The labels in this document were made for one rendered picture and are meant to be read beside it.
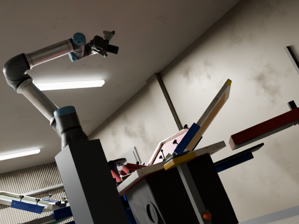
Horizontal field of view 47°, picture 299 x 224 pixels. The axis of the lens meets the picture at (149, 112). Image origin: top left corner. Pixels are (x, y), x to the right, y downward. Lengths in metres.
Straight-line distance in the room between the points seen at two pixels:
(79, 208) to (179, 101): 4.75
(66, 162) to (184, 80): 4.61
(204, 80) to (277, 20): 1.52
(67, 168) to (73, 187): 0.10
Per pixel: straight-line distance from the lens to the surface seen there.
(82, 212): 1.72
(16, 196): 4.03
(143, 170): 1.86
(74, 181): 1.72
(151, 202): 2.00
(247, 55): 5.40
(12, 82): 2.08
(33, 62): 2.01
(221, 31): 5.68
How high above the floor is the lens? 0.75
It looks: 15 degrees up
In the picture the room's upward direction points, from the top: 22 degrees counter-clockwise
